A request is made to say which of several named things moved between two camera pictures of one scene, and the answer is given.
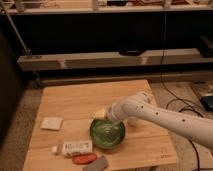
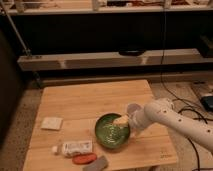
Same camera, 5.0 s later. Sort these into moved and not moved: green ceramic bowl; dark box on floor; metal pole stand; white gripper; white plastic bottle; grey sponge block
Moved: green ceramic bowl; white gripper
Not moved: metal pole stand; dark box on floor; grey sponge block; white plastic bottle
